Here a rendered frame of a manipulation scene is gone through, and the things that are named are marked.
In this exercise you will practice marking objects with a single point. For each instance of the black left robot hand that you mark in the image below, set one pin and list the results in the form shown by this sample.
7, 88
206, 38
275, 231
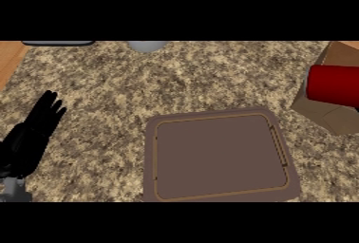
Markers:
33, 133

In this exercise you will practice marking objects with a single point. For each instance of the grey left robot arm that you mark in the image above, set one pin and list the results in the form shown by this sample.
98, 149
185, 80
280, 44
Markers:
14, 190

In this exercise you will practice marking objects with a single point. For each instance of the brown square tray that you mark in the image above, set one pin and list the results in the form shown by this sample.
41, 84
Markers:
219, 156

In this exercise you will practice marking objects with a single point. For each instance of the brown cardboard box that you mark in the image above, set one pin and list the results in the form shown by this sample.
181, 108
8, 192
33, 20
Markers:
335, 95

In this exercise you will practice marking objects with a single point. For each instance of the red can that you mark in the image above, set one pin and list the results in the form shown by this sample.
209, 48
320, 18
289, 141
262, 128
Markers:
335, 84

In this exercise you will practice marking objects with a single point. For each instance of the dark flat appliance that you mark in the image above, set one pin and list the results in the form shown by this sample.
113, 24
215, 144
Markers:
58, 42

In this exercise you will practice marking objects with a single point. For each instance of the pale grey round object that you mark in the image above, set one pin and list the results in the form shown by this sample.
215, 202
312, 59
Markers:
147, 45

